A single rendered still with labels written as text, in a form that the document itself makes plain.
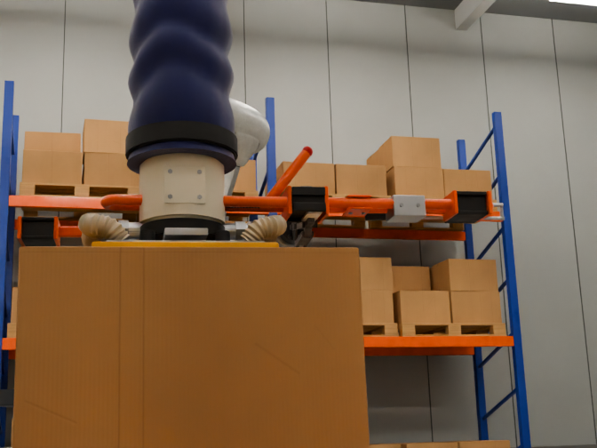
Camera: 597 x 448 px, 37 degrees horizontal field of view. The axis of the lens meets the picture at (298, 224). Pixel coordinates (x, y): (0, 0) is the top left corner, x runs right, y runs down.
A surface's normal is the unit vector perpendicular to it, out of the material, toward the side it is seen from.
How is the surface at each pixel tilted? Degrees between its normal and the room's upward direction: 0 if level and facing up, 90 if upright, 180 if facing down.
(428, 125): 90
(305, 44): 90
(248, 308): 90
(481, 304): 90
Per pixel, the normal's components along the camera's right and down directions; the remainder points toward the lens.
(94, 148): 0.27, -0.23
